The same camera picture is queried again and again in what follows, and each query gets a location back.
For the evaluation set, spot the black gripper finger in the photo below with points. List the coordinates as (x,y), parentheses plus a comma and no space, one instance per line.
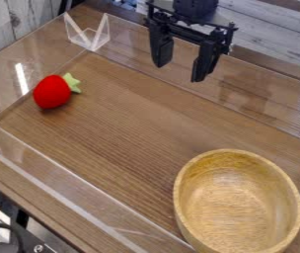
(160,45)
(205,61)

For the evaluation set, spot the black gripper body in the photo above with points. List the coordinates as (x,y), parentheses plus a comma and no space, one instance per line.
(192,20)

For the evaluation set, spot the red plush strawberry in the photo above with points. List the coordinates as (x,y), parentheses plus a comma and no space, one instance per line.
(53,91)

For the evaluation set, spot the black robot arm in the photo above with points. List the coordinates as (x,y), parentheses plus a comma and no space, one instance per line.
(192,21)

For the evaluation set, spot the oval wooden bowl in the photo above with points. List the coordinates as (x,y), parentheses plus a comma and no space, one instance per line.
(236,203)

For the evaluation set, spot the clear acrylic tray enclosure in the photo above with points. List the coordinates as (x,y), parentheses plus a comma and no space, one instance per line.
(89,167)

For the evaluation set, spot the black table leg bracket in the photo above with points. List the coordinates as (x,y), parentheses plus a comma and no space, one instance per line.
(39,240)

